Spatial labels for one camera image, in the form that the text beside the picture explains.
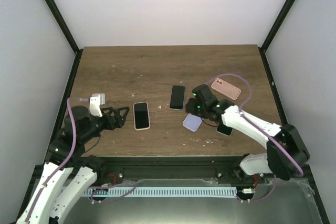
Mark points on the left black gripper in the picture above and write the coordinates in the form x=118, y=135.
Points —
x=112, y=126

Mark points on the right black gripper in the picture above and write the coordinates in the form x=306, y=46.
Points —
x=189, y=106

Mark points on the lavender phone case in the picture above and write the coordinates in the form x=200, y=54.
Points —
x=192, y=122

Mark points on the beige phone case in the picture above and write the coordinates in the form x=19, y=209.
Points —
x=141, y=116

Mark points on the teal-edged black phone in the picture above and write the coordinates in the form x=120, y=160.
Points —
x=141, y=115

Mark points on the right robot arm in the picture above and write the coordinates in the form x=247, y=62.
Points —
x=285, y=152

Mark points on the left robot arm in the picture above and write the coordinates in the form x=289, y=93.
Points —
x=67, y=174

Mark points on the pink phone case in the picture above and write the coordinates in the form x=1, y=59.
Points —
x=226, y=89

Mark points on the metal sheet plate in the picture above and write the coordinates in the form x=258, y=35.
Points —
x=290, y=202

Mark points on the light blue slotted cable duct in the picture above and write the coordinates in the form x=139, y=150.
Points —
x=217, y=192

